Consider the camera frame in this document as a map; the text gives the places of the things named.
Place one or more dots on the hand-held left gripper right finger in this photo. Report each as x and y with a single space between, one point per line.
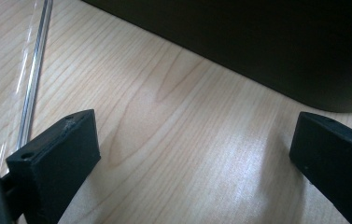
335 158

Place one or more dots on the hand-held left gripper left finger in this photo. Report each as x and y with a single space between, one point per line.
58 161

